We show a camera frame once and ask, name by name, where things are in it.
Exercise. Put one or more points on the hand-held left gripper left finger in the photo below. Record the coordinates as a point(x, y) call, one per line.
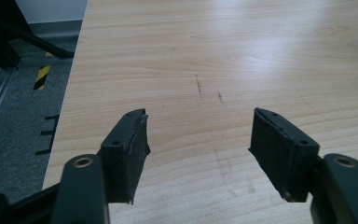
point(122, 161)

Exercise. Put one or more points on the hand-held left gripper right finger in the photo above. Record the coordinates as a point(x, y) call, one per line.
point(279, 155)

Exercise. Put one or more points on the black floor tape marking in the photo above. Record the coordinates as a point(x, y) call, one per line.
point(51, 133)

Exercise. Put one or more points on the yellow black striped floor tape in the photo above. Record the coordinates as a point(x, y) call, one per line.
point(41, 77)

